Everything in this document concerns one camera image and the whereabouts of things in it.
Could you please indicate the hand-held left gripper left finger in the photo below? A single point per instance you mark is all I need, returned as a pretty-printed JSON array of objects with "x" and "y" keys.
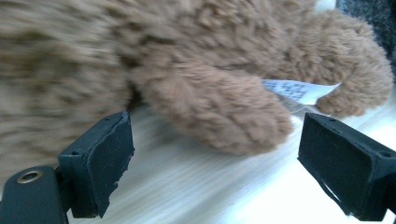
[{"x": 99, "y": 161}]

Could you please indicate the brown teddy bear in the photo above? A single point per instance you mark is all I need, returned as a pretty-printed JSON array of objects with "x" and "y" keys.
[{"x": 202, "y": 109}]

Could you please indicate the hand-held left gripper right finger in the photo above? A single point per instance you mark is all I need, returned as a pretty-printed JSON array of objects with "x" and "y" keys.
[{"x": 342, "y": 165}]

